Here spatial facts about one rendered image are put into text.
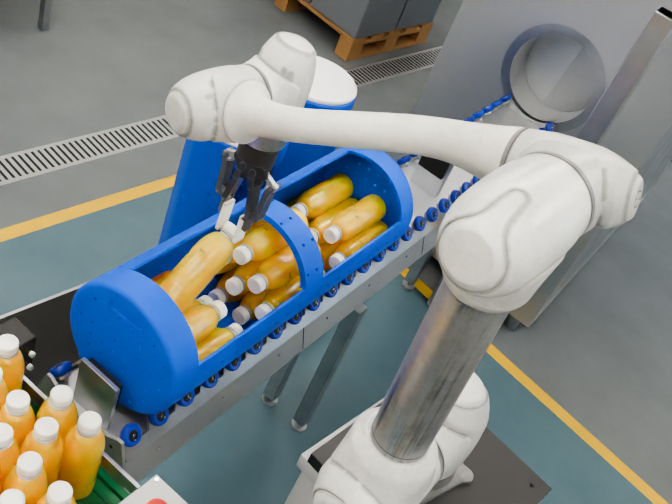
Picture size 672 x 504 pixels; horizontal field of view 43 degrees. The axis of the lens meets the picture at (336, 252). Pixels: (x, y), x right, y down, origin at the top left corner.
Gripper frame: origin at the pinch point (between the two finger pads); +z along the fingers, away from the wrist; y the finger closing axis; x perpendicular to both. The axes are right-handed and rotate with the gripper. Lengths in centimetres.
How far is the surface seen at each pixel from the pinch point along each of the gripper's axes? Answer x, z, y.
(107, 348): 26.0, 22.5, 2.2
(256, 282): -7.3, 16.5, -6.1
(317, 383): -74, 103, -8
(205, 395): 8.2, 36.9, -12.2
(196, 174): -50, 41, 45
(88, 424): 42.2, 19.2, -10.3
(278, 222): -14.9, 5.9, -2.1
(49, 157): -98, 129, 150
